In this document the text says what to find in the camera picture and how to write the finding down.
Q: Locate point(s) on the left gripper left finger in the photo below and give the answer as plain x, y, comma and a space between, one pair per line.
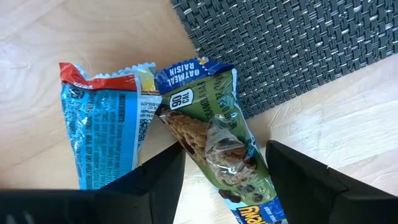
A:
155, 186

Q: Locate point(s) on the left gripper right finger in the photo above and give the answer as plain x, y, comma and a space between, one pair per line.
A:
311, 193

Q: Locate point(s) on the blue granola bar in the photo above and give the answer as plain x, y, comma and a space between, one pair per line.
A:
102, 133

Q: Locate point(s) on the green oatmeal raisin granola bar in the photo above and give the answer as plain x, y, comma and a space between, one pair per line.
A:
214, 99

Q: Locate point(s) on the grey woven placemat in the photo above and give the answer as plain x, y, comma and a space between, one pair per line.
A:
280, 46

